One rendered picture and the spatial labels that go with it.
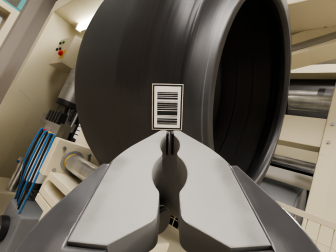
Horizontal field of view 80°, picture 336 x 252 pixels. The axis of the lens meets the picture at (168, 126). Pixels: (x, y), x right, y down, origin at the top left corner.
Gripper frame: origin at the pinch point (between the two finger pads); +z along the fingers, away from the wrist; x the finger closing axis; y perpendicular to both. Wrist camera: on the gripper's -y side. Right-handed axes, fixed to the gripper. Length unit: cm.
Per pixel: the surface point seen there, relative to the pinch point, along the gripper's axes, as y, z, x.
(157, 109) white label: 3.8, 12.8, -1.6
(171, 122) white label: 5.4, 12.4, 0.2
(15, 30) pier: 11, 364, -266
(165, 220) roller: 22.2, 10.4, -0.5
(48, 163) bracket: 25.7, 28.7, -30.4
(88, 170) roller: 23.8, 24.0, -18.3
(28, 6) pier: -26, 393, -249
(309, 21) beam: -6, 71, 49
